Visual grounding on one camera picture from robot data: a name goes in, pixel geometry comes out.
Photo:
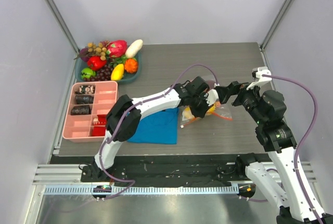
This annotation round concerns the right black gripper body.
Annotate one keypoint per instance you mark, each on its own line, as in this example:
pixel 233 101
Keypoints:
pixel 237 95

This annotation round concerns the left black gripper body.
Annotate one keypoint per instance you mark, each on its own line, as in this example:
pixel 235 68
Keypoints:
pixel 199 104

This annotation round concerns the clear zip top bag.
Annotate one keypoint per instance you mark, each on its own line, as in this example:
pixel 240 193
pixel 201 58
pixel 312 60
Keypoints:
pixel 219 110

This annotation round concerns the yellow pear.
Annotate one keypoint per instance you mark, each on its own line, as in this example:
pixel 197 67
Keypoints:
pixel 187 114

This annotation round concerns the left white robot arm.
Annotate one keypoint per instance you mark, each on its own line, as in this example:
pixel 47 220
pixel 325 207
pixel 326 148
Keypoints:
pixel 123 119

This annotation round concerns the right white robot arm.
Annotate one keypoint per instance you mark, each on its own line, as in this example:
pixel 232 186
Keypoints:
pixel 294 200

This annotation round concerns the blue folded cloth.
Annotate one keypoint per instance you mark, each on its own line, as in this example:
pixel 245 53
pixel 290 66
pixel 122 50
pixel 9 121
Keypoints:
pixel 158 128

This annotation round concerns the orange persimmon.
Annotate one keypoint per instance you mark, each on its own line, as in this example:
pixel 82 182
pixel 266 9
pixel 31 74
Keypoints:
pixel 131 65

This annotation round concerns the white radish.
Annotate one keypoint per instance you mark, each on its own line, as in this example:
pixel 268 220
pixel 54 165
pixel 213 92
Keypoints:
pixel 134 48

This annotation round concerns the yellow mango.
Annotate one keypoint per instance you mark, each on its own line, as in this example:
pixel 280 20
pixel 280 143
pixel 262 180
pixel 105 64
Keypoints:
pixel 117 73

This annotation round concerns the pink dragon fruit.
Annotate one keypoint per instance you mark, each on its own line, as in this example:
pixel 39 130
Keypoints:
pixel 116 49

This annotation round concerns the purple grape bunch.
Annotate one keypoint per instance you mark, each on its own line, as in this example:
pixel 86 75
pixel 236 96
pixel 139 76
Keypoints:
pixel 103 74

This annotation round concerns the red bell pepper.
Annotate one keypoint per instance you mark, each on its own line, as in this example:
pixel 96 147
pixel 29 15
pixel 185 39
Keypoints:
pixel 96 62

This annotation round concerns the brown longan bunch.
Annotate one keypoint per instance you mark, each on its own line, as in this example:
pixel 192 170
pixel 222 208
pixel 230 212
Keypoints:
pixel 96 50

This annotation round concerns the red cloth items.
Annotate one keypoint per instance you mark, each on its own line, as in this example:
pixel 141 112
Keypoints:
pixel 99 125

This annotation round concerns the pink divided organizer tray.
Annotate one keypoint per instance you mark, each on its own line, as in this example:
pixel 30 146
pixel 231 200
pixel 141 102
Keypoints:
pixel 78 128

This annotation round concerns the green striped melon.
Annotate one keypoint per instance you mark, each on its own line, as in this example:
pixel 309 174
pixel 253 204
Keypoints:
pixel 87 73

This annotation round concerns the dark rolled socks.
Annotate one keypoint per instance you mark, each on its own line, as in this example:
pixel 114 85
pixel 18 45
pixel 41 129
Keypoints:
pixel 83 100

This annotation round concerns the teal fruit bowl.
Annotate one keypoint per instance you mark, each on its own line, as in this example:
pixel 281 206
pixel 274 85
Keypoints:
pixel 127 78

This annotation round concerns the purple onion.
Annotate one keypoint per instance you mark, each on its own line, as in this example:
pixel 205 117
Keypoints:
pixel 84 54

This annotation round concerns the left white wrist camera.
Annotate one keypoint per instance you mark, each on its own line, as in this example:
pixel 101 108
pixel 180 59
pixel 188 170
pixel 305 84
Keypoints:
pixel 212 97

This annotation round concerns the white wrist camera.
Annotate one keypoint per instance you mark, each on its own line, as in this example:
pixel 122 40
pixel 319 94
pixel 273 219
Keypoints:
pixel 261 76
pixel 212 97

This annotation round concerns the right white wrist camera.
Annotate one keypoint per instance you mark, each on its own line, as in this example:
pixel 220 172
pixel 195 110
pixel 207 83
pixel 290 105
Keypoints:
pixel 261 76

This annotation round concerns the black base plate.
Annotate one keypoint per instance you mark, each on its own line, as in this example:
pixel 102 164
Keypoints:
pixel 166 171

